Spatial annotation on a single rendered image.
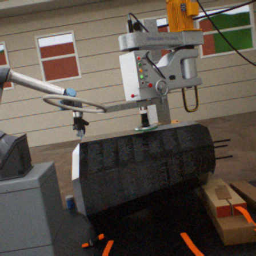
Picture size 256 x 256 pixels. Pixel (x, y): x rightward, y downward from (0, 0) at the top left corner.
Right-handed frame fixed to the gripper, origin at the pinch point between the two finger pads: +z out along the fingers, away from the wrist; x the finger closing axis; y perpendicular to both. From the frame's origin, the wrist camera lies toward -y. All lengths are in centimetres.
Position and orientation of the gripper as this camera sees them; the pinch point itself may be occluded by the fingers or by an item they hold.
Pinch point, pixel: (82, 138)
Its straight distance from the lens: 262.7
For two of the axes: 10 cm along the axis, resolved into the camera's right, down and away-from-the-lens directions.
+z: 0.9, 9.9, 0.9
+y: -4.9, 1.2, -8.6
